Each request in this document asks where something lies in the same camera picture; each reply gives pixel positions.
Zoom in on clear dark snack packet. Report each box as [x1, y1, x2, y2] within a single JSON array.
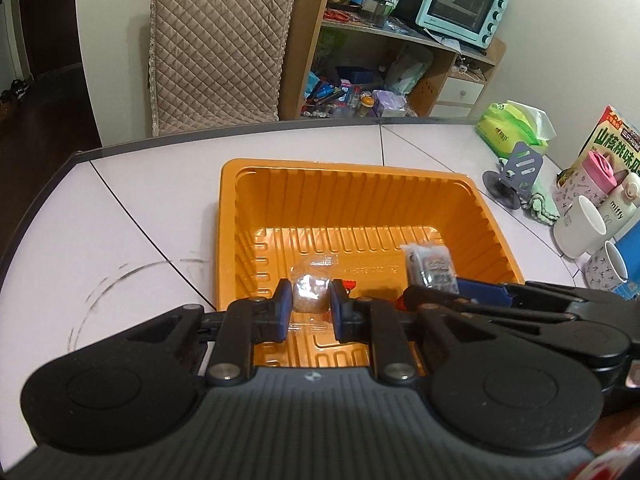
[[401, 242, 459, 294]]

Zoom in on brown candy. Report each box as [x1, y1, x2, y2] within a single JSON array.
[[288, 255, 336, 334]]

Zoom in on large red snack packet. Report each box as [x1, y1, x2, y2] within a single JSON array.
[[395, 296, 407, 311]]

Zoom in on small red candy packet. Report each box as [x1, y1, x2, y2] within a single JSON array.
[[343, 280, 357, 292]]

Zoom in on green folded cloth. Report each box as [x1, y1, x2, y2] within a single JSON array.
[[521, 181, 560, 226]]

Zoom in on orange plastic tray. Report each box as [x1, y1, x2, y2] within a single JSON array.
[[212, 157, 525, 376]]

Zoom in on white mug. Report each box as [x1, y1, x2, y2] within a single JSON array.
[[552, 195, 606, 259]]

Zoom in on patterned mug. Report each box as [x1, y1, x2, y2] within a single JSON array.
[[584, 240, 628, 292]]

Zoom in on grey phone stand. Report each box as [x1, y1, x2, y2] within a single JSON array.
[[482, 141, 544, 210]]

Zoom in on blue water jug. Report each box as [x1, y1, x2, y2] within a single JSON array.
[[614, 224, 640, 300]]

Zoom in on white miffy thermos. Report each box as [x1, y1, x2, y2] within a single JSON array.
[[598, 174, 640, 240]]

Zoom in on pink lidded cup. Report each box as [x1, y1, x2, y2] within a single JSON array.
[[553, 151, 617, 214]]

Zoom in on green tissue pack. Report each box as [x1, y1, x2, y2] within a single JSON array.
[[475, 101, 556, 159]]

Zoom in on sunflower seed bag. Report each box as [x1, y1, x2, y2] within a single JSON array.
[[556, 105, 640, 188]]

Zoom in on wooden shelf unit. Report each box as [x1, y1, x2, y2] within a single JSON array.
[[278, 0, 506, 120]]

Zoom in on beige quilted chair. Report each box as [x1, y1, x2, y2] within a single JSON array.
[[149, 0, 294, 136]]

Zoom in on mint toaster oven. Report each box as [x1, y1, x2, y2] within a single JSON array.
[[414, 0, 509, 50]]

